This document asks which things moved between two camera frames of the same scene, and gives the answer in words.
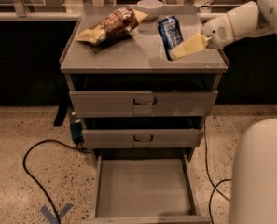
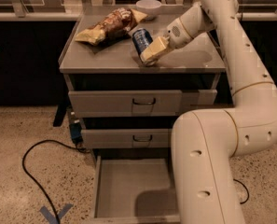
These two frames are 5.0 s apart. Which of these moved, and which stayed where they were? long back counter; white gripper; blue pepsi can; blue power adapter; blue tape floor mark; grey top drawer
Moved: white gripper; blue pepsi can
Stayed: blue tape floor mark; long back counter; blue power adapter; grey top drawer
